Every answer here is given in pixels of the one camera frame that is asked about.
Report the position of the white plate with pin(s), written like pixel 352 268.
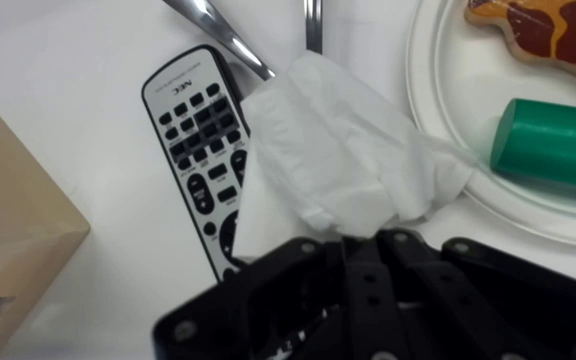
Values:
pixel 458 80

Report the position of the wooden shape sorter box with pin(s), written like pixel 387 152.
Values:
pixel 41 228

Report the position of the wooden toy steak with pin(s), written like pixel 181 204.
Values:
pixel 534 31

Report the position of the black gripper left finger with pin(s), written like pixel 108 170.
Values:
pixel 257 310

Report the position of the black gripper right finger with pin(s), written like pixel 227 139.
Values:
pixel 492 304

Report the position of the silver spoon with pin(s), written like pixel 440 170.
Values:
pixel 208 18

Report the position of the grey remote control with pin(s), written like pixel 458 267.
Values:
pixel 194 109

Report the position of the white napkin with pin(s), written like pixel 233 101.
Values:
pixel 332 159

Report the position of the green cylinder block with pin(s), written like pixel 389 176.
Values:
pixel 537 141

